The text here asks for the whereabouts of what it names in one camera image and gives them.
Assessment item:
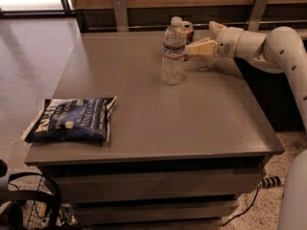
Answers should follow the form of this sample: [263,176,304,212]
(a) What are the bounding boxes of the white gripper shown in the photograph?
[185,21,244,58]

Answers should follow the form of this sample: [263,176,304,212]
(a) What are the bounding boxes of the orange soda can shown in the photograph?
[180,20,195,61]

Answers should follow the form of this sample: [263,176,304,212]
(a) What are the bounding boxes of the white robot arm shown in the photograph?
[185,21,307,128]

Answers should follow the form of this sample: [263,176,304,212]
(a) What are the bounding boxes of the blue chip bag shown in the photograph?
[21,96,117,143]

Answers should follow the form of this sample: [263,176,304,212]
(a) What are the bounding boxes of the clear plastic water bottle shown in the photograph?
[161,16,186,85]

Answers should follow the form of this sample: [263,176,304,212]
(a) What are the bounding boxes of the top grey drawer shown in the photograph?
[55,168,264,203]

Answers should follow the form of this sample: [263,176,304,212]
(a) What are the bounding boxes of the grey drawer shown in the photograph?
[73,200,238,224]
[55,168,264,203]
[90,219,223,230]

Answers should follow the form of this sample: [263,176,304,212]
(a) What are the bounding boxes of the middle grey drawer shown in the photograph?
[73,200,238,224]

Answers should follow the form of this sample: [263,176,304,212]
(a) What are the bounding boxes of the bottom grey drawer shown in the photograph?
[90,219,223,230]

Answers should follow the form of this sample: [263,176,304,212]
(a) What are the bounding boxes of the right metal bracket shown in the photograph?
[248,0,269,32]

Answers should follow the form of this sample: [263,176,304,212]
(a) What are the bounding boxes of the metal bracket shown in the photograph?
[248,0,269,32]
[112,0,129,32]

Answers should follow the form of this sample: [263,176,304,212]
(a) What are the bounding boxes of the horizontal metal rail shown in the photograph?
[87,20,307,32]

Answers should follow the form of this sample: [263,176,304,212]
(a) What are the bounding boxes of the left metal bracket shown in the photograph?
[112,0,129,32]

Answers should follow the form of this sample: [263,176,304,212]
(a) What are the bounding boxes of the black cable with striped plug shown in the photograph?
[221,175,286,227]

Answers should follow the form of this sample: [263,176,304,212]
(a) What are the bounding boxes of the black wire basket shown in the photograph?
[22,175,61,230]

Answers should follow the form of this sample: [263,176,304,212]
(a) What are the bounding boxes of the black strap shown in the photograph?
[0,172,62,230]

